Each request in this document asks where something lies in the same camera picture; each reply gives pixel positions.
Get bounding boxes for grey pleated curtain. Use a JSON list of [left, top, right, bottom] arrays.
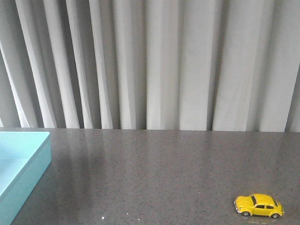
[[0, 0, 300, 132]]

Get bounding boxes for yellow toy beetle car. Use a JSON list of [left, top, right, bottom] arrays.
[[233, 194, 285, 218]]

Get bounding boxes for light blue box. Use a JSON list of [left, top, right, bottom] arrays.
[[0, 131, 52, 225]]

